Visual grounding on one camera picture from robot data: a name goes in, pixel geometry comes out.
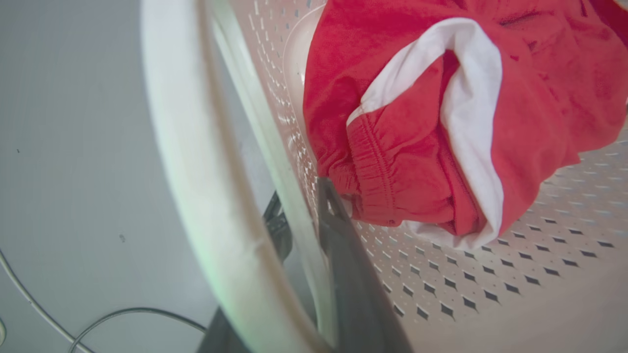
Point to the white perforated plastic laundry basket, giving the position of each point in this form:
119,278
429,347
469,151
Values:
490,304

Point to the small white floor object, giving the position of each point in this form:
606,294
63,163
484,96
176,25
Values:
1,331

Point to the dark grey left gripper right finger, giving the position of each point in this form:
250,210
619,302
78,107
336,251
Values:
353,284

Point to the red garment with white stripe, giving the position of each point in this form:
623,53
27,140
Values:
539,98

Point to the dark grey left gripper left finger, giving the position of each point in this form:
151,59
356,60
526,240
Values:
278,228

